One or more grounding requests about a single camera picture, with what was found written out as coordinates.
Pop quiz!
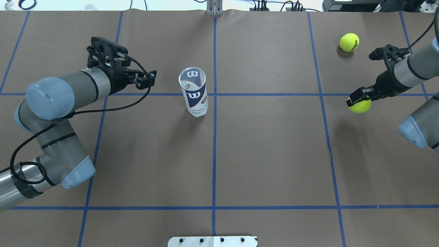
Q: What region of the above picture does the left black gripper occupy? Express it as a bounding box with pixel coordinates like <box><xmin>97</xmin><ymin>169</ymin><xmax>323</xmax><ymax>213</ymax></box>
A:
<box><xmin>105</xmin><ymin>65</ymin><xmax>157</xmax><ymax>95</ymax></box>

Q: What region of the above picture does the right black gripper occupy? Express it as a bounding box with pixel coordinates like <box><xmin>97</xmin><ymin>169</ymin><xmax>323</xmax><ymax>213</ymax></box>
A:
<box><xmin>346</xmin><ymin>70</ymin><xmax>411</xmax><ymax>107</ymax></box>

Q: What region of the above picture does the Roland Garros tennis ball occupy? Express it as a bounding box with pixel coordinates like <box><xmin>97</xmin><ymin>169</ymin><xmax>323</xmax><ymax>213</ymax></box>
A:
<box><xmin>346</xmin><ymin>98</ymin><xmax>372</xmax><ymax>114</ymax></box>

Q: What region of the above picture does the white tennis ball can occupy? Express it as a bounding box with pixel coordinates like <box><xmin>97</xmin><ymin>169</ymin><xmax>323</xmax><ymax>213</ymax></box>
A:
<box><xmin>178</xmin><ymin>66</ymin><xmax>209</xmax><ymax>117</ymax></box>

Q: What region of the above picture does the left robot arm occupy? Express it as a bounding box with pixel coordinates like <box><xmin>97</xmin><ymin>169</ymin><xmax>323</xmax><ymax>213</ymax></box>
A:
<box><xmin>1</xmin><ymin>66</ymin><xmax>157</xmax><ymax>212</ymax></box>

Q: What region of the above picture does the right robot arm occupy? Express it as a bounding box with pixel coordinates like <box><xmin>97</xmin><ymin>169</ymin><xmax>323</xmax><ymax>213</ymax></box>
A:
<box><xmin>346</xmin><ymin>38</ymin><xmax>439</xmax><ymax>152</ymax></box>

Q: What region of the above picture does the Wilson tennis ball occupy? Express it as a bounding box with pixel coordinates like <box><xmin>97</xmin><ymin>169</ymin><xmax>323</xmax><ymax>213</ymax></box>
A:
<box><xmin>339</xmin><ymin>33</ymin><xmax>360</xmax><ymax>52</ymax></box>

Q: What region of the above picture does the blue tape roll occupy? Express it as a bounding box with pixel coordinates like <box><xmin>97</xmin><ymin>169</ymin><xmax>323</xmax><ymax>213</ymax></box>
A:
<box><xmin>18</xmin><ymin>0</ymin><xmax>38</xmax><ymax>11</ymax></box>

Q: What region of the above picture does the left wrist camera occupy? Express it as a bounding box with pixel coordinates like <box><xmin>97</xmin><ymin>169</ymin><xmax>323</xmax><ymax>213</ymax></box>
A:
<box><xmin>86</xmin><ymin>36</ymin><xmax>131</xmax><ymax>69</ymax></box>

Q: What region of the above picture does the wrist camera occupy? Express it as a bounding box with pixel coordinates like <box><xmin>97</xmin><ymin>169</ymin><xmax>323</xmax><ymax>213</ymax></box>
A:
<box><xmin>368</xmin><ymin>44</ymin><xmax>410</xmax><ymax>71</ymax></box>
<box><xmin>86</xmin><ymin>36</ymin><xmax>131</xmax><ymax>69</ymax></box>

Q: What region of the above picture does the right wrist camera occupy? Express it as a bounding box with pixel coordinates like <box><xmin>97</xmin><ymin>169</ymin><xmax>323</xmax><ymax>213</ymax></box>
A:
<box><xmin>368</xmin><ymin>44</ymin><xmax>410</xmax><ymax>71</ymax></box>

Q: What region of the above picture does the aluminium frame post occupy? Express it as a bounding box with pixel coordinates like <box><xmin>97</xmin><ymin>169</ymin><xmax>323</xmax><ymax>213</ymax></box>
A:
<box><xmin>206</xmin><ymin>0</ymin><xmax>224</xmax><ymax>17</ymax></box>

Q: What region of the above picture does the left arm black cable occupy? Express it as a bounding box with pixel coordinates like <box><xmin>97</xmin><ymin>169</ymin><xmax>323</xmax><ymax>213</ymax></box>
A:
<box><xmin>9</xmin><ymin>55</ymin><xmax>153</xmax><ymax>187</ymax></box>

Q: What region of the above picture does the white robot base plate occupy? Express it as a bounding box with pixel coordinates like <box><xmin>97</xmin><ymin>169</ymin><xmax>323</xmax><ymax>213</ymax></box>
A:
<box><xmin>167</xmin><ymin>236</ymin><xmax>258</xmax><ymax>247</ymax></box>

